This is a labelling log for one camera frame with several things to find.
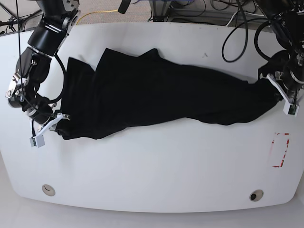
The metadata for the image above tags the left table cable grommet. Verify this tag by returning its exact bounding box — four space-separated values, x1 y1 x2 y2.
42 184 56 197

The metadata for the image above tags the right table cable grommet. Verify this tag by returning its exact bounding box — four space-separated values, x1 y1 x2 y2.
249 190 264 202

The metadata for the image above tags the black T-shirt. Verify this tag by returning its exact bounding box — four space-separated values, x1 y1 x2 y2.
56 48 282 140

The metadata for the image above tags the black tripod stand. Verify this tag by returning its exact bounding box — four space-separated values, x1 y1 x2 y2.
0 3 43 35

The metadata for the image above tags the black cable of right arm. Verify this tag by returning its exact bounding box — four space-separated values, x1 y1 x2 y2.
45 54 68 104

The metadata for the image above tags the table cable grommet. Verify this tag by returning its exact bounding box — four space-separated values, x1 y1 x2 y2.
42 184 56 197
249 190 264 202

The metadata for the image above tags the yellow cable on floor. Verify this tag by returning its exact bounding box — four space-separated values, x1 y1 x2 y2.
76 9 119 26

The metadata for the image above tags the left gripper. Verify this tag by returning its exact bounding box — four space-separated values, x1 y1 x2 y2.
282 65 304 95

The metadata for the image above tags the aluminium frame post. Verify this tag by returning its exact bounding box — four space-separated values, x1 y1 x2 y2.
148 0 172 22

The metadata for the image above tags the white cable on floor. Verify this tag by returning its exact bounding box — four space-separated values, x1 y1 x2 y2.
225 10 266 27

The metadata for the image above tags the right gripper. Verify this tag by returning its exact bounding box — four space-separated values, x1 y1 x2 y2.
23 104 56 125

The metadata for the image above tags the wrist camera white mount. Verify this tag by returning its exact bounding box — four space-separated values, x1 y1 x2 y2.
259 73 304 117
29 113 70 148

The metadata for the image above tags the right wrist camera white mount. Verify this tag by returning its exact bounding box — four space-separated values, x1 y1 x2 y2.
29 113 70 148

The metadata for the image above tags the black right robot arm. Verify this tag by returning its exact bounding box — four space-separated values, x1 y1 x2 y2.
6 0 80 124

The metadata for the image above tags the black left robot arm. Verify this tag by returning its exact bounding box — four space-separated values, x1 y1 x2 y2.
254 0 304 97

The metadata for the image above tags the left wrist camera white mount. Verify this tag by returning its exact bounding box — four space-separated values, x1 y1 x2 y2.
259 73 304 117

